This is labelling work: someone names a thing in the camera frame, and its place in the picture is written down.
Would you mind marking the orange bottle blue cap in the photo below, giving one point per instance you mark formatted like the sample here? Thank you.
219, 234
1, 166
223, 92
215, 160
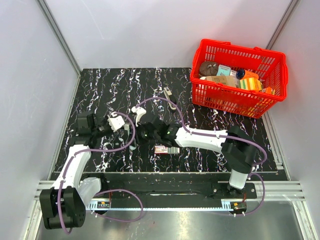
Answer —
243, 74

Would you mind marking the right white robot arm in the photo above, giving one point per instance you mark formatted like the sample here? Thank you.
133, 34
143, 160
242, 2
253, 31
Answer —
237, 148

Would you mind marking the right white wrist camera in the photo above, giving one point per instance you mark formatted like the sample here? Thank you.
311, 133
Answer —
139, 112

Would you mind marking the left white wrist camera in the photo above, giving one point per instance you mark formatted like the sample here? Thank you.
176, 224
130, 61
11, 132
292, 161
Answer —
115, 121

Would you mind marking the red plastic basket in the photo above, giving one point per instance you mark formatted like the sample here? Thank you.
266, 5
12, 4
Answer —
271, 66

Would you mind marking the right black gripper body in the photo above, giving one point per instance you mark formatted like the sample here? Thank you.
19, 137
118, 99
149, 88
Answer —
143, 137

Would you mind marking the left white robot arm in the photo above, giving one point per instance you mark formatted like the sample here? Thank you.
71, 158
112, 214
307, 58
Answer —
63, 205

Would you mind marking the teal small box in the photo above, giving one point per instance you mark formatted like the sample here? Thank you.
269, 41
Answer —
223, 70

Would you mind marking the brown round object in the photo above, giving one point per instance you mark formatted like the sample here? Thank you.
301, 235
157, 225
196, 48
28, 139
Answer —
208, 68

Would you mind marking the yellow green sponge pack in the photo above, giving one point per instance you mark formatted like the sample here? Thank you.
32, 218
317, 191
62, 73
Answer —
250, 84

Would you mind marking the aluminium rail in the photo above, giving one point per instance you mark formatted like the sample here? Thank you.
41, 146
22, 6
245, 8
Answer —
287, 193

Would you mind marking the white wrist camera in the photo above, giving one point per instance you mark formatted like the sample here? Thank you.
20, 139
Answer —
139, 112
115, 121

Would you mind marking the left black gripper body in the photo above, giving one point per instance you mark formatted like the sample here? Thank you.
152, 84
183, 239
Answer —
103, 128

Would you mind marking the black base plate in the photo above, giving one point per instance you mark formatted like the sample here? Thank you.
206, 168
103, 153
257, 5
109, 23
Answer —
171, 190

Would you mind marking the orange small package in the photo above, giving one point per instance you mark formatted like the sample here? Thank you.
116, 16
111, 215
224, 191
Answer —
268, 90

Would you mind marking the staple box with staples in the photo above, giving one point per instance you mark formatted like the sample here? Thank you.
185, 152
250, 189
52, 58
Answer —
161, 149

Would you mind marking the cardboard box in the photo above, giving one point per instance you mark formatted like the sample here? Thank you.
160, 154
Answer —
225, 80

